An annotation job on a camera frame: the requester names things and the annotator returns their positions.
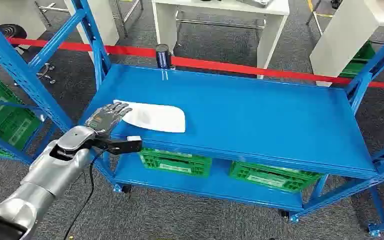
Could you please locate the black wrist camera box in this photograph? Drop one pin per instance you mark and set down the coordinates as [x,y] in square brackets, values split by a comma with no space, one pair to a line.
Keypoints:
[122,145]

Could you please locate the red barrier belt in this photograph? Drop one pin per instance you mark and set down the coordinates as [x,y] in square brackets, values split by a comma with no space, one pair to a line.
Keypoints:
[212,64]

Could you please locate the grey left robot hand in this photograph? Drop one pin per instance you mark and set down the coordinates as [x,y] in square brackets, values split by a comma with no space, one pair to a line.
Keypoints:
[107,117]

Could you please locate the black barrier post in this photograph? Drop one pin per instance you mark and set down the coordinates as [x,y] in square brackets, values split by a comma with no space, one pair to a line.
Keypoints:
[163,56]

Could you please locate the chrome chair base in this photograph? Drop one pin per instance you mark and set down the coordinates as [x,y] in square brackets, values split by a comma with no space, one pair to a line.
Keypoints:
[46,73]

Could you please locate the white plastic part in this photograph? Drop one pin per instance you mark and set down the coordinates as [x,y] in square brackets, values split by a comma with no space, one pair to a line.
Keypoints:
[159,117]

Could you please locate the white table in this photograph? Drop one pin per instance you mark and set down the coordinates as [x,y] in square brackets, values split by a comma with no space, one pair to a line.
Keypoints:
[106,23]
[344,39]
[271,33]

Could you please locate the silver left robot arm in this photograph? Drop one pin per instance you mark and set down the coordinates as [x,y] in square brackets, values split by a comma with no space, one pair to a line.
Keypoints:
[46,175]

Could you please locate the black round stool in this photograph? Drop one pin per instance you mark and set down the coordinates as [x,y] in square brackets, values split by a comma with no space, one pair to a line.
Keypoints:
[13,31]

